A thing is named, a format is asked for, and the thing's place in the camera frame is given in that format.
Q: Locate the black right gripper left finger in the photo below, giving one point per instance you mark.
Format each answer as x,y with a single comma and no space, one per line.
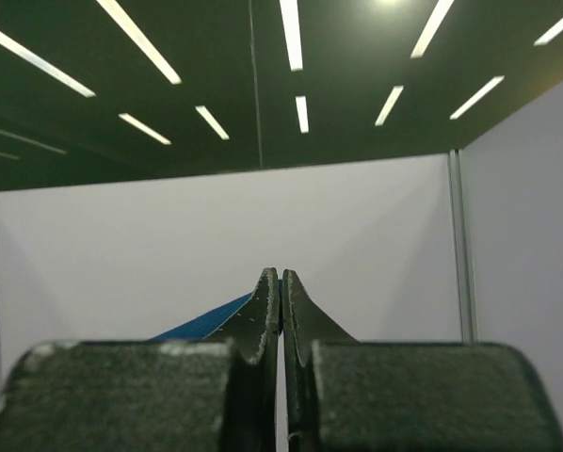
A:
121,400

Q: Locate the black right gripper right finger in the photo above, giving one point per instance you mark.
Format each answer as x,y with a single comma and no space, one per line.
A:
346,395

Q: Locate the blue t shirt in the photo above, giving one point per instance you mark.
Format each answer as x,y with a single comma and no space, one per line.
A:
211,320

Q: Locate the right aluminium frame post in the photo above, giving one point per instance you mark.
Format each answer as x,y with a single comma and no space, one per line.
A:
464,263

